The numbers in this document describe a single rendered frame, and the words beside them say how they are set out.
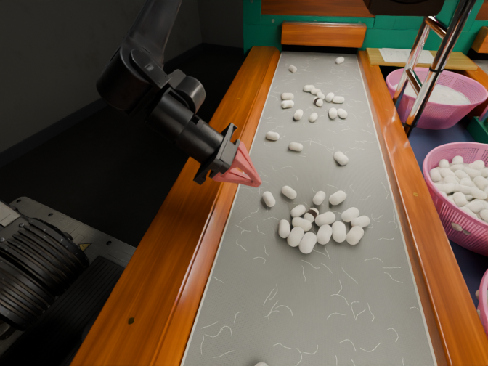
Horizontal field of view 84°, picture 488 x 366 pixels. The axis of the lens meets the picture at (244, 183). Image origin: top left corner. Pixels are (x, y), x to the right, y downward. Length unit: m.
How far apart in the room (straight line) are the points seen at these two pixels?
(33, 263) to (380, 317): 0.49
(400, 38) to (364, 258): 0.96
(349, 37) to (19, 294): 1.15
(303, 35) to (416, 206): 0.80
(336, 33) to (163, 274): 1.01
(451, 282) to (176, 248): 0.39
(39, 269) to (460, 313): 0.57
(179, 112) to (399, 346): 0.42
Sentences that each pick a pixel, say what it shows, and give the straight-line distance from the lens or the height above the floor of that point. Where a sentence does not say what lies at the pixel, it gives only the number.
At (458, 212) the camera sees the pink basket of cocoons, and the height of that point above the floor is 0.76.
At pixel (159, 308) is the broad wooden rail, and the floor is 0.77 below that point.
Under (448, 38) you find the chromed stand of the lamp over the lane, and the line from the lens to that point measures 0.70.
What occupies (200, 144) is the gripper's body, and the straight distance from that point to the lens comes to 0.40.
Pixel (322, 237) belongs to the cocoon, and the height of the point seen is 0.76.
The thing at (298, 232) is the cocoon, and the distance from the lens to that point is 0.45.
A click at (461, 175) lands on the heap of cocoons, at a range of 0.72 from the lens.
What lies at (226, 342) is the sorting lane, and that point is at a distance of 0.40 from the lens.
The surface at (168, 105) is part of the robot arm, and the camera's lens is 0.41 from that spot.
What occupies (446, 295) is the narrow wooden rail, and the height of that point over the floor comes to 0.77.
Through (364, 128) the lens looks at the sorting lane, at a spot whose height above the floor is 0.74.
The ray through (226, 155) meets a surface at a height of 0.88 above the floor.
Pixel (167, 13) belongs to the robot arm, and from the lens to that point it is 0.59.
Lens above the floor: 1.12
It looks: 44 degrees down
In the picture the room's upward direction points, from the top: 2 degrees counter-clockwise
